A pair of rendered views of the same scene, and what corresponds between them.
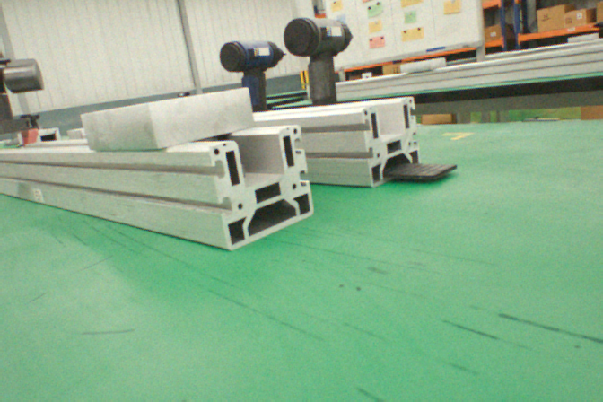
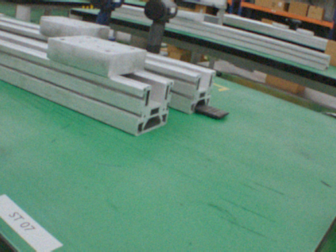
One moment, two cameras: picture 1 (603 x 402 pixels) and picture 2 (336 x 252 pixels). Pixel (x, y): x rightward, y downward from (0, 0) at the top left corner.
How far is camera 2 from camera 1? 33 cm
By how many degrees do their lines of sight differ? 21
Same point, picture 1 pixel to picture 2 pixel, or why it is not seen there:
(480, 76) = (223, 36)
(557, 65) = (267, 47)
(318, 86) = (155, 38)
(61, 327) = (84, 158)
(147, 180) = (88, 87)
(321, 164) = not seen: hidden behind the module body
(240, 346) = (172, 180)
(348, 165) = (179, 99)
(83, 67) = not seen: outside the picture
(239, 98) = (142, 55)
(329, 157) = not seen: hidden behind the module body
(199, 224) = (120, 119)
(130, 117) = (93, 55)
